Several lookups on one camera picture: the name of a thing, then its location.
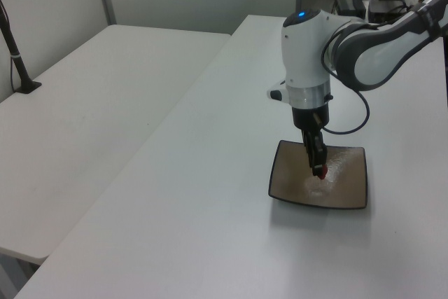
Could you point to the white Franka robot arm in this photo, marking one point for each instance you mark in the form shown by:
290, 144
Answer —
371, 54

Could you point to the small red strawberry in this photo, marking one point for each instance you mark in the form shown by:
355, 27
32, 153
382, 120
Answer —
323, 173

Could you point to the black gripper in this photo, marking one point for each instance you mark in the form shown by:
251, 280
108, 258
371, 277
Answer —
309, 117

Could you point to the square brown ceramic plate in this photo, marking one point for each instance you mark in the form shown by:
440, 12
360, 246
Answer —
343, 183

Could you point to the black electronics box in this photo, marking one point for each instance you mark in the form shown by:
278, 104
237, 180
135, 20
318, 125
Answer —
385, 10
350, 4

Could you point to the black camera stand pole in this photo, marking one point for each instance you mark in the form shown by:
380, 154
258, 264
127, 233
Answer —
17, 64

